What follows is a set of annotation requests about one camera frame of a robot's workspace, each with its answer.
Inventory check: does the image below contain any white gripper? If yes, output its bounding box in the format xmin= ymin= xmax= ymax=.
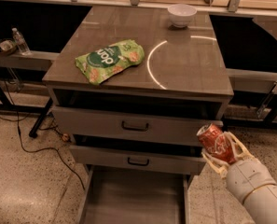
xmin=201 ymin=132 xmax=276 ymax=203

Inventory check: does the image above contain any red coke can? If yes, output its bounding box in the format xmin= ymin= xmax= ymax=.
xmin=197 ymin=123 xmax=236 ymax=164

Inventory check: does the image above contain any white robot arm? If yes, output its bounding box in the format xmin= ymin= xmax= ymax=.
xmin=200 ymin=132 xmax=277 ymax=224

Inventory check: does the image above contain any grey drawer cabinet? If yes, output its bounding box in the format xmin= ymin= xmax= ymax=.
xmin=41 ymin=5 xmax=234 ymax=176

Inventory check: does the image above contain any bottom grey drawer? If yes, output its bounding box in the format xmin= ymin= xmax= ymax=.
xmin=76 ymin=166 xmax=190 ymax=224

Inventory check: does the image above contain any grey drawer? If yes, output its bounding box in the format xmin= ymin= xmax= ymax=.
xmin=70 ymin=145 xmax=205 ymax=175
xmin=76 ymin=166 xmax=190 ymax=224
xmin=52 ymin=106 xmax=223 ymax=146

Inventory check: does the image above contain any middle grey drawer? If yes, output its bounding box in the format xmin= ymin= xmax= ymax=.
xmin=70 ymin=145 xmax=205 ymax=175

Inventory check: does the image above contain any top grey drawer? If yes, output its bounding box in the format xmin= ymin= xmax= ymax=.
xmin=52 ymin=106 xmax=223 ymax=146

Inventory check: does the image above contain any white bowl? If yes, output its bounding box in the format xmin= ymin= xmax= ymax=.
xmin=167 ymin=4 xmax=197 ymax=27

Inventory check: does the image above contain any green chip bag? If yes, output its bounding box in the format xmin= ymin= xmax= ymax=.
xmin=75 ymin=39 xmax=145 ymax=85

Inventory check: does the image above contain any grey side bench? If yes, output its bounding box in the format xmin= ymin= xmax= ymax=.
xmin=0 ymin=50 xmax=59 ymax=71

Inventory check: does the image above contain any clear plastic water bottle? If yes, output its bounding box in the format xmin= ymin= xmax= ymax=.
xmin=12 ymin=28 xmax=31 ymax=55

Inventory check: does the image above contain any small dish with items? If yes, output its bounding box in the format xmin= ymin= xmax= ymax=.
xmin=0 ymin=39 xmax=17 ymax=56

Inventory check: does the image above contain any black floor cable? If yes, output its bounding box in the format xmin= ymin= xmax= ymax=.
xmin=0 ymin=47 xmax=86 ymax=191

